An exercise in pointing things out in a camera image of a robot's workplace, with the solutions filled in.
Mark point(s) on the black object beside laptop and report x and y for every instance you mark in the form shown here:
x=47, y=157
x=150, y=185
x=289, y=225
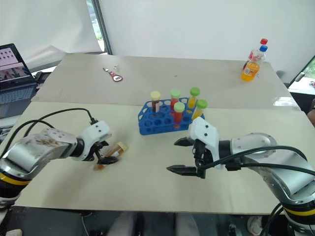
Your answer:
x=40, y=76

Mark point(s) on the yellow-capped orange test tube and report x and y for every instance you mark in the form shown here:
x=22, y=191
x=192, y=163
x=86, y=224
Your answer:
x=122, y=147

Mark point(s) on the small silver metal piece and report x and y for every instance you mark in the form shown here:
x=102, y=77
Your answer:
x=116, y=66

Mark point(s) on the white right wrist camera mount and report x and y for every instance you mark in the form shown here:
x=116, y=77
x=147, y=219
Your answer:
x=204, y=134

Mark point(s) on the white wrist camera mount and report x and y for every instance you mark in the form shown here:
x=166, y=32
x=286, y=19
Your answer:
x=97, y=131
x=204, y=134

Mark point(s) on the orange soda bottle blue cap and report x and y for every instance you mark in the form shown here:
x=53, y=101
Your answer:
x=249, y=71

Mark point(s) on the black chair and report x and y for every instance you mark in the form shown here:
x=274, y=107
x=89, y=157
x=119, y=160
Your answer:
x=305, y=104

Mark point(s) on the green-capped yellow test tube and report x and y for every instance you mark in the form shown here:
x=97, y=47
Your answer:
x=194, y=94
x=201, y=107

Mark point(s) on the open laptop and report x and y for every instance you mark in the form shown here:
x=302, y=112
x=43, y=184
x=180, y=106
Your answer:
x=13, y=73

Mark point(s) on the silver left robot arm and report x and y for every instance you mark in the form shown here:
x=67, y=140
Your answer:
x=37, y=150

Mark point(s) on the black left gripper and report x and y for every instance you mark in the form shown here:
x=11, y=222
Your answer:
x=96, y=150

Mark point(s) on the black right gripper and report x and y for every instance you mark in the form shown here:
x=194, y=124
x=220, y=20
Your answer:
x=199, y=155

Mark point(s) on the clear bottle red cap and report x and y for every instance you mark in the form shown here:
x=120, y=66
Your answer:
x=263, y=41

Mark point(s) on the green-capped red test tube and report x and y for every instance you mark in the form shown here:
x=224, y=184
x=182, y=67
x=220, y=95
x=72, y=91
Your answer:
x=179, y=110
x=175, y=94

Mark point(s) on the blue test tube rack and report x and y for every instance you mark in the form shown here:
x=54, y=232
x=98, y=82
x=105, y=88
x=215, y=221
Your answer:
x=157, y=123

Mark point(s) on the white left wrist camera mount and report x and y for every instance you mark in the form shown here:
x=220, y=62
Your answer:
x=97, y=131

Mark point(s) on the yellow-capped dark red test tube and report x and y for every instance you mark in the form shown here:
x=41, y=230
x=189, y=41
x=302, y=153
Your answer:
x=155, y=98

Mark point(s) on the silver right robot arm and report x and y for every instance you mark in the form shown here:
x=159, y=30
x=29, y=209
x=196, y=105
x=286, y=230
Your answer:
x=256, y=143

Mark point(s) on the white shoe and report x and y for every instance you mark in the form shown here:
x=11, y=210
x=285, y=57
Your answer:
x=254, y=225

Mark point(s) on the dark window frame post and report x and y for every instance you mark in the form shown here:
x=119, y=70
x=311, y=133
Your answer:
x=102, y=27

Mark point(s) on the grey rounded shape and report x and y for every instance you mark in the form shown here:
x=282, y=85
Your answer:
x=187, y=225
x=124, y=225

